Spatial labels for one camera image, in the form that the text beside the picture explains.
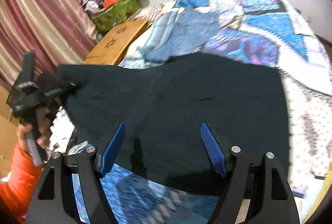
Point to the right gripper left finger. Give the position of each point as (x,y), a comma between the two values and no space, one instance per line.
(110,147)

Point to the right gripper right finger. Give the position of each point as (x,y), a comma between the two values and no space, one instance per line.
(215,154)

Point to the black pants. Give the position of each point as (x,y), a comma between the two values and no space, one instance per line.
(163,108)

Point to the orange sleeve left forearm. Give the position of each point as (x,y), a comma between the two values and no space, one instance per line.
(17,192)

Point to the person left hand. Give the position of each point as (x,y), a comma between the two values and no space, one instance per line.
(33,131)

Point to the striped pink curtain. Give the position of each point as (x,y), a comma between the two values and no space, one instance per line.
(58,31)

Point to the wooden lap desk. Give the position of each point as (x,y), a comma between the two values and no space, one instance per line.
(112,48)

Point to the green storage bag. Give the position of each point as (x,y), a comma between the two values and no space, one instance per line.
(117,13)

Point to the folded blue jeans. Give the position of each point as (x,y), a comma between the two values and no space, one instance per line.
(175,34)

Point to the blue patchwork bedspread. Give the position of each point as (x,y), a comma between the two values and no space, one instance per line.
(269,33)

